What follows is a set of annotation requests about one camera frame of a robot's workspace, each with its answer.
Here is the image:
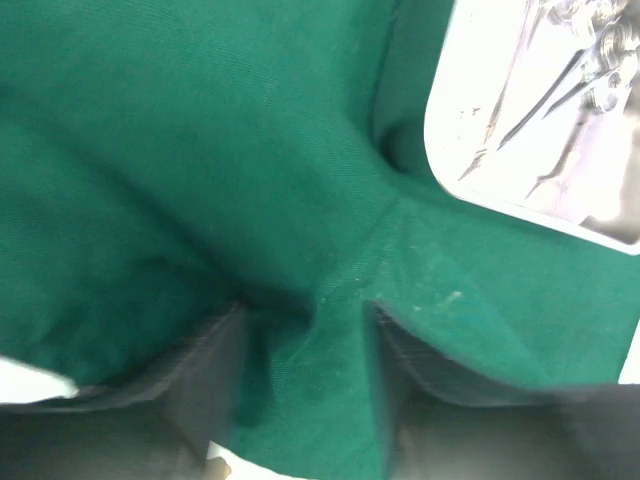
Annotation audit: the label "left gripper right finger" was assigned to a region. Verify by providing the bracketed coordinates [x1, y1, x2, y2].
[367, 301, 639, 479]

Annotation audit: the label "stainless steel instrument tray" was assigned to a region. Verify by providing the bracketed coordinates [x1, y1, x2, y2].
[424, 1, 639, 255]

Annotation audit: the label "dark green surgical cloth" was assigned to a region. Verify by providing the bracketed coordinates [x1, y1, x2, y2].
[1, 1, 639, 479]

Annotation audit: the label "steel surgical scissors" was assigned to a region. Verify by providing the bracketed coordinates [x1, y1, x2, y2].
[496, 19, 639, 151]

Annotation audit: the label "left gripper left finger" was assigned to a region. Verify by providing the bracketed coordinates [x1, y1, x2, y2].
[1, 305, 248, 479]

